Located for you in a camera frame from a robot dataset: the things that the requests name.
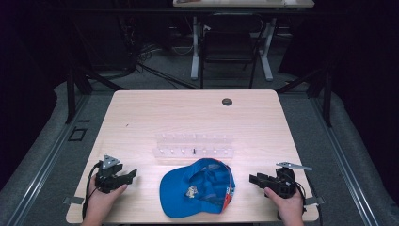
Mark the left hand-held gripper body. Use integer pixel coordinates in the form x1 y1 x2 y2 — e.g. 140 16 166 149
94 154 126 194

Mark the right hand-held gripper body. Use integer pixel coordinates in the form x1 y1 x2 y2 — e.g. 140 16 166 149
264 161 313 200

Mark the blue baseball cap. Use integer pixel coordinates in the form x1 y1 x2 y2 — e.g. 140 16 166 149
158 157 237 219

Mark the person's left hand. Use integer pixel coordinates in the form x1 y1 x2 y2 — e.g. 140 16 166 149
80 175 129 226

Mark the person's right hand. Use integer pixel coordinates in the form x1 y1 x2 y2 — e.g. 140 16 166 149
263 186 306 226

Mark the clear acrylic peg rack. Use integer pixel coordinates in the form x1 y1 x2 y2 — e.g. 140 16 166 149
152 133 235 159

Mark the black chair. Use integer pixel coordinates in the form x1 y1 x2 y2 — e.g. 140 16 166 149
199 12 264 90

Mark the white-legged desk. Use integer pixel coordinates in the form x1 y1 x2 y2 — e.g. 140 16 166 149
172 0 315 83

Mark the grey table edge bracket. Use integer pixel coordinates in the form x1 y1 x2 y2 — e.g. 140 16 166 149
303 196 327 207
61 196 86 205

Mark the black metal frame stand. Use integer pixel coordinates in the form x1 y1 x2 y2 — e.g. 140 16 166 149
64 18 130 125
276 62 334 128

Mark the bundle of floor cables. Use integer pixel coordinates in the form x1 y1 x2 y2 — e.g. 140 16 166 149
135 43 199 90

